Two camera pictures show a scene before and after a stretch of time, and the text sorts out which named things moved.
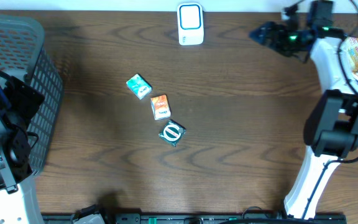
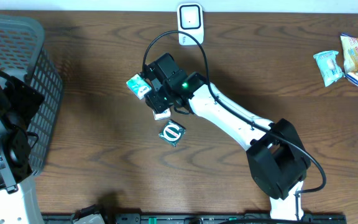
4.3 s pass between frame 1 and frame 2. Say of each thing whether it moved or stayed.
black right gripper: moved
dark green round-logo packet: stayed
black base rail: stayed
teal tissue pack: stayed
